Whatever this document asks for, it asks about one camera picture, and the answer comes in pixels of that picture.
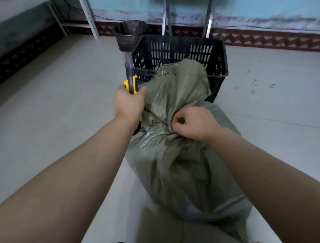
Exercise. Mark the person's right hand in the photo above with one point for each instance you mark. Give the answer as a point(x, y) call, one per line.
point(196, 124)

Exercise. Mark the person's left hand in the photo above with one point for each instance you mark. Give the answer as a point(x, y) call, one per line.
point(127, 105)

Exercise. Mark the person's left thumb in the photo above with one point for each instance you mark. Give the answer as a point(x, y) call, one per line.
point(142, 90)

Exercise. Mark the person's right fingers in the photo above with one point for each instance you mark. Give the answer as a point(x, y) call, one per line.
point(178, 122)

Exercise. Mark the grey-green woven sack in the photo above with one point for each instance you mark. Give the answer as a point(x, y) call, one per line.
point(180, 140)

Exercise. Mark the person's left forearm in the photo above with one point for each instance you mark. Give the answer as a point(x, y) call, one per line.
point(67, 180)

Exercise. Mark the person's right forearm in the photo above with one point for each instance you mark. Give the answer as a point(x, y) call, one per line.
point(270, 182)

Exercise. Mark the black plastic crate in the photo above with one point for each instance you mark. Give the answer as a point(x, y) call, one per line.
point(180, 53)

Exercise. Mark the black lined waste bin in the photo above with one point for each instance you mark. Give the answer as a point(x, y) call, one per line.
point(129, 33)

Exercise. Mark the grey metal stand legs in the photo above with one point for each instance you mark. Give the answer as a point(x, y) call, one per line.
point(187, 18)

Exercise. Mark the person's grey trousers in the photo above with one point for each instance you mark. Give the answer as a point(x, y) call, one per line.
point(172, 226)

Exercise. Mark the white metal table frame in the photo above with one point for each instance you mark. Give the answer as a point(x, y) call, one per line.
point(75, 20)

